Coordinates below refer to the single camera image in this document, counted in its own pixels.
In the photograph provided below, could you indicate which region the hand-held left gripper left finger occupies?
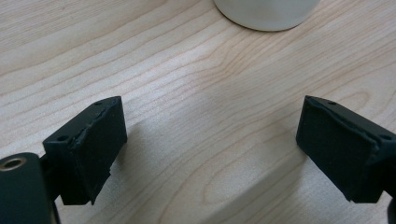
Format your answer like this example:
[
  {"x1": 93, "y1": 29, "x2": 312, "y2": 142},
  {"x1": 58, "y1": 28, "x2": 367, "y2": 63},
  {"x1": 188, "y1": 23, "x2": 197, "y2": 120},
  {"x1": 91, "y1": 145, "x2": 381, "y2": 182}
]
[{"x1": 42, "y1": 95, "x2": 128, "y2": 205}]

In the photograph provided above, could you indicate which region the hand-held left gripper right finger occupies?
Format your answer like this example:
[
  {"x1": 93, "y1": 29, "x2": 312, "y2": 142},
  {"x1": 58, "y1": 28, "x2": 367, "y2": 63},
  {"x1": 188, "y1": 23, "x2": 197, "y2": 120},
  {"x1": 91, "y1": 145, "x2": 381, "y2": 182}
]
[{"x1": 295, "y1": 95, "x2": 396, "y2": 203}]

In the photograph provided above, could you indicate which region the white cup with red lid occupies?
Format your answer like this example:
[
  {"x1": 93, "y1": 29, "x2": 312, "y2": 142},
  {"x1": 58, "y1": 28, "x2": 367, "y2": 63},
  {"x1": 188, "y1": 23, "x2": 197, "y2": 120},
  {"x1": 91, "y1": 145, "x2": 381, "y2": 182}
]
[{"x1": 213, "y1": 0, "x2": 321, "y2": 33}]

